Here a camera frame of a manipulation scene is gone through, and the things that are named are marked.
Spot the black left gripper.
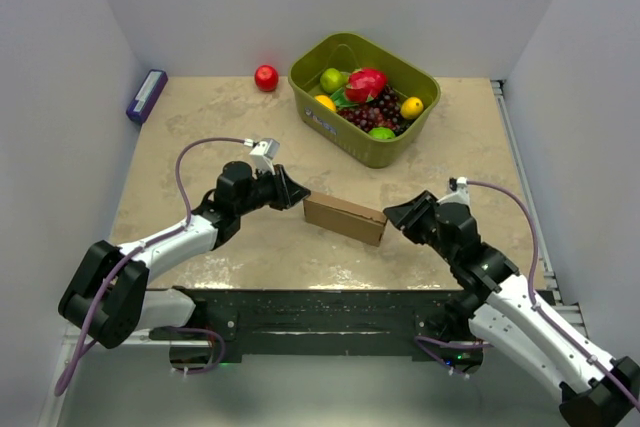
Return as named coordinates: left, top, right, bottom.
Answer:
left=236, top=166, right=309, bottom=218

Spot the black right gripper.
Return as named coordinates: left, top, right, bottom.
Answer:
left=382, top=190, right=457, bottom=265

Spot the brown cardboard paper box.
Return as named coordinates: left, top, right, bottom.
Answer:
left=303, top=192, right=387, bottom=247

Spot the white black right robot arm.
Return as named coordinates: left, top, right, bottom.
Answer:
left=384, top=191, right=639, bottom=426

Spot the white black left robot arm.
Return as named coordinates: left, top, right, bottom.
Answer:
left=58, top=161, right=311, bottom=349

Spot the purple rectangular box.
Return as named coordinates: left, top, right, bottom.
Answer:
left=126, top=69, right=168, bottom=125

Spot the green lime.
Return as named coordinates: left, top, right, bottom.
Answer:
left=369, top=127, right=396, bottom=140

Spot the orange fruit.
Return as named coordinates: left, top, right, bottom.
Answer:
left=314, top=95, right=337, bottom=112

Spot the yellow lemon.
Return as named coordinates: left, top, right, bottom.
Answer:
left=400, top=97, right=424, bottom=120

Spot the purple grape bunch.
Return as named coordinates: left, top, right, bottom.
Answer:
left=337, top=85, right=410, bottom=136

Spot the red apple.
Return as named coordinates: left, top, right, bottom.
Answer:
left=254, top=64, right=279, bottom=92

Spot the green apple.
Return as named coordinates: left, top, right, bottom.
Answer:
left=320, top=68, right=348, bottom=94

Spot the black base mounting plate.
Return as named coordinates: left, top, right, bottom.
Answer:
left=150, top=289, right=485, bottom=373

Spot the red dragon fruit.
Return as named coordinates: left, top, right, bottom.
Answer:
left=344, top=68, right=387, bottom=104

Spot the green plastic tub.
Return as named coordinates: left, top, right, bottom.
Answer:
left=289, top=32, right=441, bottom=168

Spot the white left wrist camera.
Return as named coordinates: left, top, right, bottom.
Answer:
left=249, top=138, right=280, bottom=174

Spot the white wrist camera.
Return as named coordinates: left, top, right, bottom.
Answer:
left=249, top=138, right=280, bottom=174
left=441, top=177, right=470, bottom=207

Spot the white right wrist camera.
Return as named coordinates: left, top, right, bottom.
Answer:
left=441, top=177, right=470, bottom=207

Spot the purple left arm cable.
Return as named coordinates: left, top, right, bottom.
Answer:
left=53, top=136, right=254, bottom=397

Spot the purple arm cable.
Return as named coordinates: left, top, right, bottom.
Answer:
left=413, top=179, right=640, bottom=411
left=53, top=136, right=254, bottom=397

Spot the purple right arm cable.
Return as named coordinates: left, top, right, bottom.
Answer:
left=413, top=179, right=640, bottom=411

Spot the aluminium rail frame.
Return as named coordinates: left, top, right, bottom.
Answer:
left=37, top=78, right=614, bottom=427

